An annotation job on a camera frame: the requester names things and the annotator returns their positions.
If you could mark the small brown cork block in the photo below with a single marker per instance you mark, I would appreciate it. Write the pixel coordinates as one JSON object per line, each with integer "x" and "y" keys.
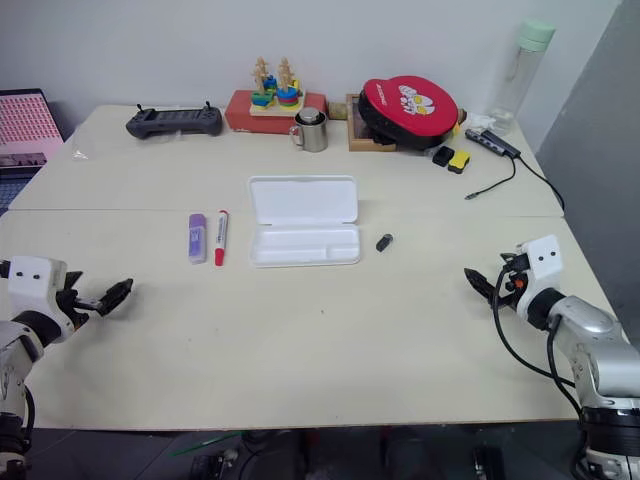
{"x": 338, "y": 111}

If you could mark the purple glue stick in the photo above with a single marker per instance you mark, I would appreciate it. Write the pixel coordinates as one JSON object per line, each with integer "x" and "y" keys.
{"x": 197, "y": 240}

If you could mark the black handheld remote controller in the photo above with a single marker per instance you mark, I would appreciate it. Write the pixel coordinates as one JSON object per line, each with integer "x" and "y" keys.
{"x": 175, "y": 122}

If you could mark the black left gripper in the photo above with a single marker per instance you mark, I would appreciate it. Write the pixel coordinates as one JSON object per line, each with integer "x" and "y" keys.
{"x": 70, "y": 306}

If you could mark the white open pencil case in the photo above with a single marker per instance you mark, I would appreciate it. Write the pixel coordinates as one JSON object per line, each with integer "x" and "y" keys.
{"x": 302, "y": 202}

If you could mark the wooden tray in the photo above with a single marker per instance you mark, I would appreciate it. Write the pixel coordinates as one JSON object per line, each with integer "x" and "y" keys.
{"x": 365, "y": 142}

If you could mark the steel mug with lid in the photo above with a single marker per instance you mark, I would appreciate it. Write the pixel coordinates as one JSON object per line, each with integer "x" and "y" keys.
{"x": 314, "y": 132}

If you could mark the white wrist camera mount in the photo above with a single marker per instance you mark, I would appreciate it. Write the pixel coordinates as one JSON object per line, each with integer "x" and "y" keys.
{"x": 545, "y": 260}
{"x": 30, "y": 287}

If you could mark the grey usb hub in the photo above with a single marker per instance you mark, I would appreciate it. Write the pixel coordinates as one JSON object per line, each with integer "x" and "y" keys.
{"x": 492, "y": 141}

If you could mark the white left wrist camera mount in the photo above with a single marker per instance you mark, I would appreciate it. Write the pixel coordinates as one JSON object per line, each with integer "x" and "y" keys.
{"x": 30, "y": 287}

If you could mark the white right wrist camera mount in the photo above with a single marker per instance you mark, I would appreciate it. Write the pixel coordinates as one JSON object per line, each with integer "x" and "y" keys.
{"x": 545, "y": 260}

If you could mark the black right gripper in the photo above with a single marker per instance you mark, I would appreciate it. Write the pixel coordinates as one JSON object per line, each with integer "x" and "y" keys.
{"x": 510, "y": 287}

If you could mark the clear bottle with green lid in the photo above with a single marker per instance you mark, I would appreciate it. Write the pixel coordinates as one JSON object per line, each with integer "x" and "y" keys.
{"x": 520, "y": 75}

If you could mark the yellow and black whiteboard eraser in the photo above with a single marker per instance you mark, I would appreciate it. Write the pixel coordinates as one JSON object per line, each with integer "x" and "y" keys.
{"x": 458, "y": 161}

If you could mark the red whiteboard marker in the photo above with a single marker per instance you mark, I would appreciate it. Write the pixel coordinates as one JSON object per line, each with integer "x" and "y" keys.
{"x": 220, "y": 237}

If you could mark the pink patterned box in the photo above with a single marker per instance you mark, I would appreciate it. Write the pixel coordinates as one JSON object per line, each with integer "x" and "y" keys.
{"x": 25, "y": 125}

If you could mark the crumpled white tissue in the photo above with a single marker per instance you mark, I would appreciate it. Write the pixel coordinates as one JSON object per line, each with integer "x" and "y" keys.
{"x": 478, "y": 120}

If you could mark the red table tennis paddle case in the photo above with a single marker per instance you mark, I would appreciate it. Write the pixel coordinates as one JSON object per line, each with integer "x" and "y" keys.
{"x": 410, "y": 107}

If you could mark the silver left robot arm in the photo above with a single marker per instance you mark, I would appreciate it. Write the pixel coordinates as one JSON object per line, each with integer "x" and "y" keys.
{"x": 11, "y": 350}

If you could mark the green stick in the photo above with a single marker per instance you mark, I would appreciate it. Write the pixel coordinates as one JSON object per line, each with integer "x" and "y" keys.
{"x": 205, "y": 443}

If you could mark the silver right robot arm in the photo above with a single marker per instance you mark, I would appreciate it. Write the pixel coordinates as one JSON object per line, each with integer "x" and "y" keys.
{"x": 600, "y": 345}

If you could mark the red cardboard box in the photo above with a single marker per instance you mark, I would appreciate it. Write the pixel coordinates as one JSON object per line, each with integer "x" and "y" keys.
{"x": 240, "y": 117}

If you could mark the dark rounded shape under table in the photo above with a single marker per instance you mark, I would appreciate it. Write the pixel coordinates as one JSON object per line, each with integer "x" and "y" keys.
{"x": 212, "y": 465}

